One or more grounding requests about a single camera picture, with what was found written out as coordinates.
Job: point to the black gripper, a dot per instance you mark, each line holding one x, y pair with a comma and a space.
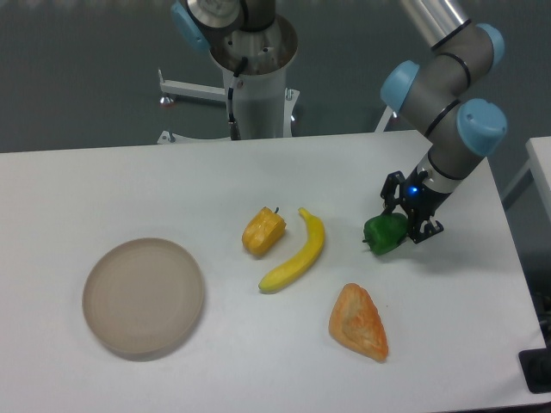
417, 199

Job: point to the green bell pepper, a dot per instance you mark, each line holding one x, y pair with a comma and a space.
385, 232

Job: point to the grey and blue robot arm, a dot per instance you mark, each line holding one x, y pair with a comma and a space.
461, 134

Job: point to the yellow bell pepper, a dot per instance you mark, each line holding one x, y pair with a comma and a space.
265, 229

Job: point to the orange triangular pastry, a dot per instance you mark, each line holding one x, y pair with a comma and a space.
356, 324

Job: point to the yellow banana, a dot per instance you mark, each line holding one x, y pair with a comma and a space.
291, 270

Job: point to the white side table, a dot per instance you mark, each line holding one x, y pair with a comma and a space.
539, 159

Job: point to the black device at table edge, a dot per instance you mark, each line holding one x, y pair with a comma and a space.
535, 364

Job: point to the beige round plate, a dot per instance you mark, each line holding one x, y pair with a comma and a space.
143, 298

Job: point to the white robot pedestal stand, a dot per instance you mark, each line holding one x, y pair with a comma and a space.
254, 64

